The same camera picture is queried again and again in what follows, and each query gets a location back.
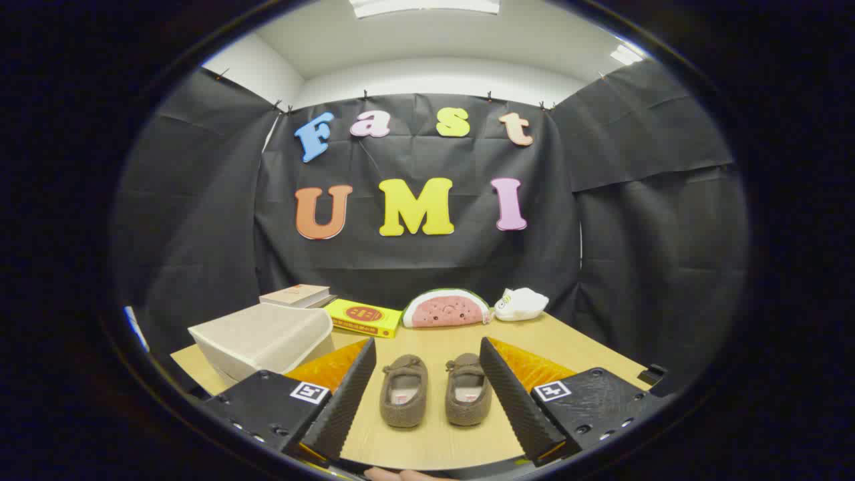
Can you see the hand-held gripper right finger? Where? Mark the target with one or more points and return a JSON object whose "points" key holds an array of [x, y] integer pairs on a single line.
{"points": [[511, 401]]}

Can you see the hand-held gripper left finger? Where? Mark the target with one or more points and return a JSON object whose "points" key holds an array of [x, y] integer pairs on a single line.
{"points": [[347, 401]]}

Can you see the brown fuzzy shoe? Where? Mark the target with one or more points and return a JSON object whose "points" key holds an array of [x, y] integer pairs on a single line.
{"points": [[467, 404], [404, 404]]}

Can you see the cream fabric storage box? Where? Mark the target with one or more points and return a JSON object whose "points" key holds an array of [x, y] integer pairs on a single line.
{"points": [[260, 337]]}

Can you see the yellow book with red circle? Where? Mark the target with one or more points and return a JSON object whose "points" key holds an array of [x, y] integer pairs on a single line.
{"points": [[364, 315]]}

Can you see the white plush toy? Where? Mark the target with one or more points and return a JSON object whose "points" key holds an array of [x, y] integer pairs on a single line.
{"points": [[524, 304]]}

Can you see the grey book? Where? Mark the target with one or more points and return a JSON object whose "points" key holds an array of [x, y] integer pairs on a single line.
{"points": [[327, 301]]}

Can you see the watermelon slice plush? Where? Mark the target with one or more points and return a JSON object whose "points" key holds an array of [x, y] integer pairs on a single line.
{"points": [[444, 310]]}

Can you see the beige paperback book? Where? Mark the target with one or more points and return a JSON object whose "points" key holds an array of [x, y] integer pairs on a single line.
{"points": [[297, 292]]}

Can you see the black backdrop cloth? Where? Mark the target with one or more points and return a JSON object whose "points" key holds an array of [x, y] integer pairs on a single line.
{"points": [[414, 267]]}

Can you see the small ceiling light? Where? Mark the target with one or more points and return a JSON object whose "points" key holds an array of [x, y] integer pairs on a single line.
{"points": [[626, 55]]}

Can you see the long ceiling light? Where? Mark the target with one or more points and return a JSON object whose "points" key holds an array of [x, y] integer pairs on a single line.
{"points": [[424, 6]]}

